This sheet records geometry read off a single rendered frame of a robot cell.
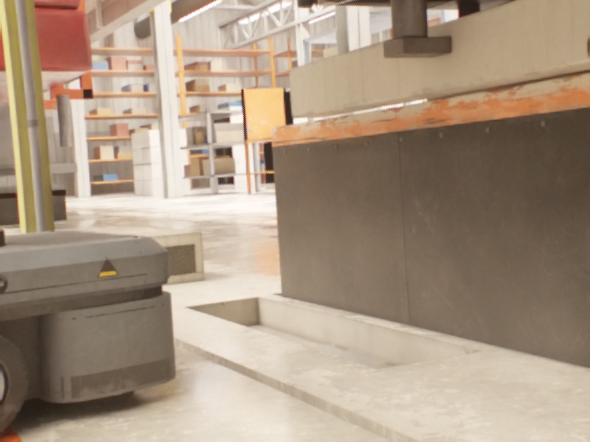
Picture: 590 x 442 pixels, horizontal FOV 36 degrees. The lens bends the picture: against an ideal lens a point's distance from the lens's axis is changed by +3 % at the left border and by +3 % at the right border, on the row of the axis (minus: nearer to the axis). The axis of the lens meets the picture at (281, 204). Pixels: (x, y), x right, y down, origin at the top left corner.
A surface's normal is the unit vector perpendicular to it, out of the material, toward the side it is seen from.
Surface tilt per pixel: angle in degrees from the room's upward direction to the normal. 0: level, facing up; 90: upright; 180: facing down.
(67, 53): 90
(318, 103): 90
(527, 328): 90
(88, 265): 90
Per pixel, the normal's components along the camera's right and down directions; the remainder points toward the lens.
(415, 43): 0.45, 0.00
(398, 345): -0.89, 0.07
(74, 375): -0.03, 0.04
